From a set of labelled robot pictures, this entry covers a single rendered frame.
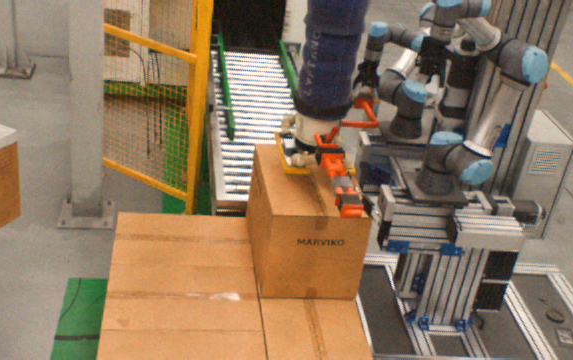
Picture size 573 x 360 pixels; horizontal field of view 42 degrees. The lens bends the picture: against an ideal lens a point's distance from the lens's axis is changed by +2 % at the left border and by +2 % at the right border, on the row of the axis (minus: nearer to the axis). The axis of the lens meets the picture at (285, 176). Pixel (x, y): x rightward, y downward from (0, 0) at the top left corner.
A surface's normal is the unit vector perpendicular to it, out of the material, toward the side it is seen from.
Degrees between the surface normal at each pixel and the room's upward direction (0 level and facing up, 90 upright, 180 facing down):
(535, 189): 90
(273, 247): 90
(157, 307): 0
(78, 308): 0
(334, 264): 90
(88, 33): 90
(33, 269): 0
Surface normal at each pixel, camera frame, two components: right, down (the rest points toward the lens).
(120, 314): 0.13, -0.87
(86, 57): 0.12, 0.50
